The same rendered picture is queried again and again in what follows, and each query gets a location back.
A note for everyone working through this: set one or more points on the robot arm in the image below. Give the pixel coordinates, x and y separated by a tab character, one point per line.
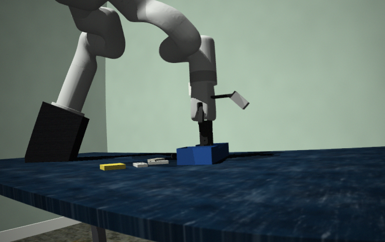
102	35

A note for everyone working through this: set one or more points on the yellow sticky note pad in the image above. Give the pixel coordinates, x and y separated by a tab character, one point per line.
112	166

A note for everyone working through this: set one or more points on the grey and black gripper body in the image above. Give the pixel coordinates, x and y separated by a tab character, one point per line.
201	92

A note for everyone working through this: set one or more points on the blue rack of bins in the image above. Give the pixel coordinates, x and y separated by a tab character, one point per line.
202	155

